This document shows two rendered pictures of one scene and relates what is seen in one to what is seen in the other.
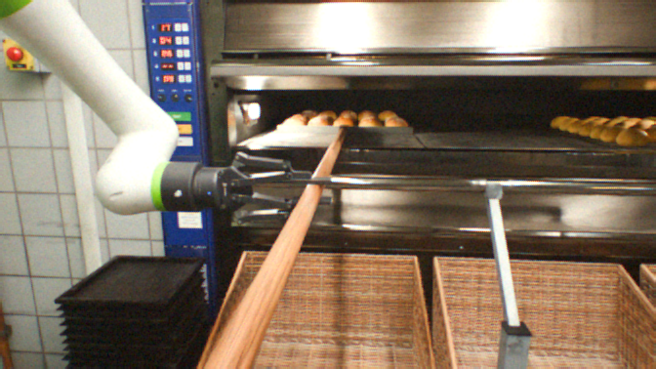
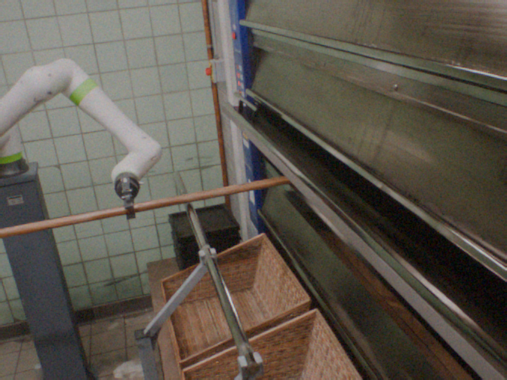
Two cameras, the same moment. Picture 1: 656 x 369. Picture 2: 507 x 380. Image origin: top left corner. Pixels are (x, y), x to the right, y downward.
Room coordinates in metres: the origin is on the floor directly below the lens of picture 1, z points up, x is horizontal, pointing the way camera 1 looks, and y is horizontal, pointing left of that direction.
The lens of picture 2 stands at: (0.64, -1.65, 1.88)
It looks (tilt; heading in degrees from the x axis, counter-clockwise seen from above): 22 degrees down; 72
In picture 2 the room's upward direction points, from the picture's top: 5 degrees counter-clockwise
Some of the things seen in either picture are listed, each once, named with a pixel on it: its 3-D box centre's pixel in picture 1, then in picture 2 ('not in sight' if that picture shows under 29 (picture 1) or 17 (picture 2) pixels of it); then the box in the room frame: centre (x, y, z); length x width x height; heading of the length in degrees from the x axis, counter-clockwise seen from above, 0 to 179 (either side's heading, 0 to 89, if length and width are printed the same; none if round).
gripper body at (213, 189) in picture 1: (226, 187); (127, 192); (0.76, 0.18, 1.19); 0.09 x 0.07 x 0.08; 85
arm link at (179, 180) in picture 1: (188, 186); (127, 185); (0.77, 0.26, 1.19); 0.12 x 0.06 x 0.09; 175
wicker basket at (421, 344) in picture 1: (322, 333); (229, 305); (1.04, 0.02, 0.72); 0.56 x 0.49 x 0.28; 86
